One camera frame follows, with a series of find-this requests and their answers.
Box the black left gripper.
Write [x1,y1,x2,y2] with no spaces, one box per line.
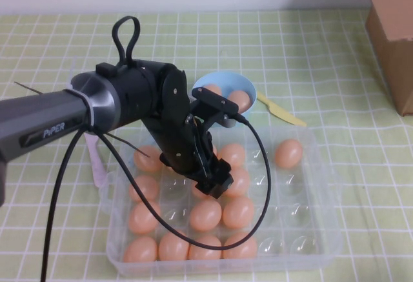
[143,101,234,199]

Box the orange plastic egg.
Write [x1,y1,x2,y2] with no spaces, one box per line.
[128,175,159,203]
[122,236,158,263]
[222,196,255,230]
[225,167,251,198]
[274,139,303,169]
[227,90,252,114]
[189,199,223,232]
[190,181,210,200]
[157,230,190,262]
[134,145,163,173]
[188,234,223,261]
[222,232,258,260]
[203,84,223,97]
[216,143,246,170]
[128,201,161,234]

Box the clear plastic egg box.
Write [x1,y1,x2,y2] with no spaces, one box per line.
[99,126,343,278]

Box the brown cardboard box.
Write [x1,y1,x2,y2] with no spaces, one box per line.
[359,0,413,117]

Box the black zip tie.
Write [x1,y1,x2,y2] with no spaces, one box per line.
[106,132,152,159]
[14,81,42,96]

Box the yellow plastic knife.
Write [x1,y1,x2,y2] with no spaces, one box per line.
[256,91,307,127]

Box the light blue plastic bowl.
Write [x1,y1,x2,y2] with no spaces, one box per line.
[192,71,257,128]

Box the lilac plastic knife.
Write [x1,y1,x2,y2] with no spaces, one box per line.
[84,132,110,188]

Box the white zip tie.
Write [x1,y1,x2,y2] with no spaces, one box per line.
[66,57,97,134]

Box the green checked tablecloth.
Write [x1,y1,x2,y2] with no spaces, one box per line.
[0,9,413,282]

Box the black camera cable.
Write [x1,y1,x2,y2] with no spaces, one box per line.
[40,15,272,282]

